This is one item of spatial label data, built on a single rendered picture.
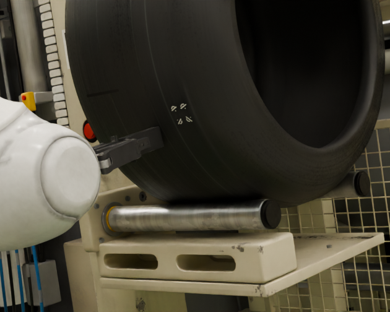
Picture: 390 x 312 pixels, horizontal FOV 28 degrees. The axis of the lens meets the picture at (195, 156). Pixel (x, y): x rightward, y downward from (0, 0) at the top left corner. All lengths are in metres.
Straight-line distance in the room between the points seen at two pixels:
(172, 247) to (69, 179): 0.56
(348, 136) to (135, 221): 0.38
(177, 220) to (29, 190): 0.59
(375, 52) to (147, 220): 0.50
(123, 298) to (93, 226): 0.20
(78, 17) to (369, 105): 0.52
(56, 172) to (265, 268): 0.52
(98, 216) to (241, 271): 0.32
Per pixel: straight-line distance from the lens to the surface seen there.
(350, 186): 1.38
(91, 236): 1.35
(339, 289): 1.92
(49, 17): 1.56
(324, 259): 1.27
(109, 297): 1.53
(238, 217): 1.17
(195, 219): 1.22
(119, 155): 0.99
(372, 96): 1.38
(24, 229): 0.71
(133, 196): 1.42
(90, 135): 1.47
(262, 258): 1.13
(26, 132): 0.71
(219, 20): 1.06
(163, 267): 1.26
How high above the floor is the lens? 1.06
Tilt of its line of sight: 3 degrees down
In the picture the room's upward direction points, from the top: 8 degrees counter-clockwise
